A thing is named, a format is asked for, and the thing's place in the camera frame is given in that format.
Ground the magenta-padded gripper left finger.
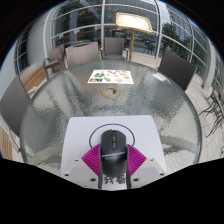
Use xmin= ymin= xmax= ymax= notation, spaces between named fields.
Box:
xmin=61 ymin=143 xmax=103 ymax=190

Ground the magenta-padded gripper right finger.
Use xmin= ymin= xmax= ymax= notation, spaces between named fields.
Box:
xmin=125 ymin=143 xmax=167 ymax=190

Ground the black computer mouse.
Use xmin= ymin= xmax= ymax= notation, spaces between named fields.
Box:
xmin=99 ymin=129 xmax=129 ymax=177

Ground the white mouse pad black drawing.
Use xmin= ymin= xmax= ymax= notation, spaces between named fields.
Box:
xmin=59 ymin=114 xmax=168 ymax=191

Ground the tan tape roll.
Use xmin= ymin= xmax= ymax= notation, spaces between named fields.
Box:
xmin=100 ymin=85 xmax=121 ymax=99

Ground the wooden slat bench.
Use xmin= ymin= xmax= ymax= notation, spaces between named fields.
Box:
xmin=0 ymin=125 xmax=13 ymax=160
xmin=19 ymin=64 xmax=46 ymax=94

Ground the black metal outdoor chair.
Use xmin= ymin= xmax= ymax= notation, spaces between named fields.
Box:
xmin=199 ymin=88 xmax=224 ymax=139

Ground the brown wicker chair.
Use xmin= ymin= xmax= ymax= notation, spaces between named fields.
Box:
xmin=42 ymin=44 xmax=66 ymax=80
xmin=101 ymin=36 xmax=129 ymax=62
xmin=157 ymin=49 xmax=198 ymax=93
xmin=0 ymin=74 xmax=33 ymax=153
xmin=63 ymin=41 xmax=102 ymax=69

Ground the picture menu card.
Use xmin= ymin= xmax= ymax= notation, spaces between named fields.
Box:
xmin=87 ymin=69 xmax=135 ymax=85

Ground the gold-framed menu stand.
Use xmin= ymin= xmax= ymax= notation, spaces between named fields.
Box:
xmin=114 ymin=12 xmax=154 ymax=63

